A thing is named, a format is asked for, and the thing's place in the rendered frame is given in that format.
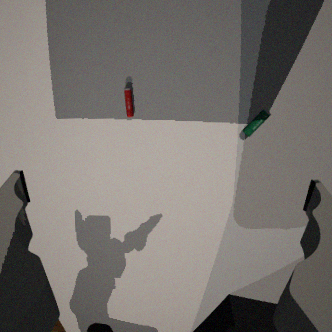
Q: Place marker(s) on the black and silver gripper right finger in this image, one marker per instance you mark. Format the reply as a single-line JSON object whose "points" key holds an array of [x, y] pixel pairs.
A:
{"points": [[305, 304]]}

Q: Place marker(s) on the red battery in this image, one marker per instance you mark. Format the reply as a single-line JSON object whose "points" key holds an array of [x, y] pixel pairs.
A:
{"points": [[129, 102]]}

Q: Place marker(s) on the green aa battery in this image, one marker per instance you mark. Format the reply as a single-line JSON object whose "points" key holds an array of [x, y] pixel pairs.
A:
{"points": [[256, 122]]}

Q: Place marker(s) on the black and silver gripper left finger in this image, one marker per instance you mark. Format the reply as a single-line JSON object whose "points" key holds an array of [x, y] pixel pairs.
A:
{"points": [[27, 302]]}

